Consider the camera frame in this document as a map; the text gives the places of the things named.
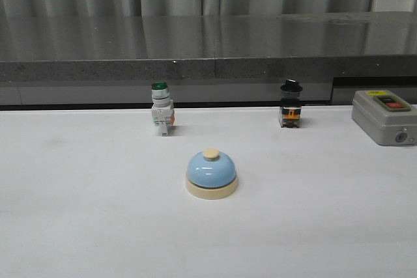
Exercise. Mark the green pushbutton switch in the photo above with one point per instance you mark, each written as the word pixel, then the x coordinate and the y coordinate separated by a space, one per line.
pixel 163 113

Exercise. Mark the blue and cream call bell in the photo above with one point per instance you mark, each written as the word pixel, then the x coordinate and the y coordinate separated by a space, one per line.
pixel 211 174

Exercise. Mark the grey push-button control box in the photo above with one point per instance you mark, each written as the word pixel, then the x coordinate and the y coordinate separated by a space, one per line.
pixel 388 119

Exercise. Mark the grey stone counter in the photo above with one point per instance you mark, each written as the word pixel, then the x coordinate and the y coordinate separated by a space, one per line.
pixel 206 60

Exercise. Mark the black selector switch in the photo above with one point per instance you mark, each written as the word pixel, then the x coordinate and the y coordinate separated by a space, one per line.
pixel 290 107

